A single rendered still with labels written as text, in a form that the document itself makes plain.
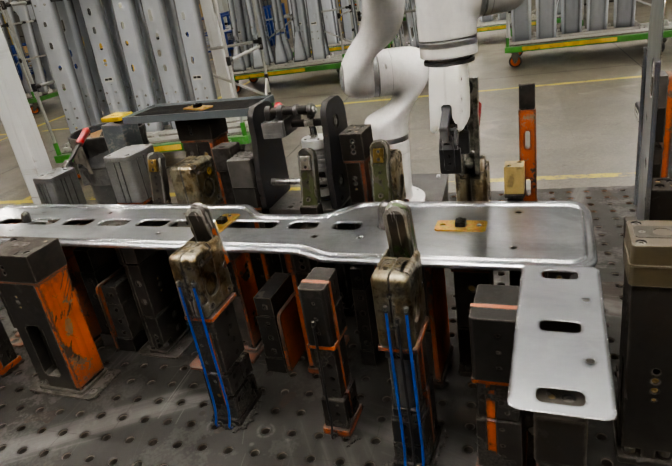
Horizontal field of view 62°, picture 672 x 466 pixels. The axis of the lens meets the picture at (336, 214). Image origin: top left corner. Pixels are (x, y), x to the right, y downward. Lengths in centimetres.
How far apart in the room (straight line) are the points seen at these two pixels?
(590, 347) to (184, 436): 72
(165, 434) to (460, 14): 87
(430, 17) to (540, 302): 41
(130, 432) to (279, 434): 29
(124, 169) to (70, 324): 37
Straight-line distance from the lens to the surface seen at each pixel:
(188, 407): 118
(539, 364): 66
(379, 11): 135
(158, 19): 550
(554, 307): 75
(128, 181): 139
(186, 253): 93
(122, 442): 117
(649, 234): 81
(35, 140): 490
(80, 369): 131
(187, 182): 129
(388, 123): 150
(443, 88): 84
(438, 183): 173
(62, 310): 125
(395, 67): 147
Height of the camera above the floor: 141
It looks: 23 degrees down
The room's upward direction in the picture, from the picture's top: 9 degrees counter-clockwise
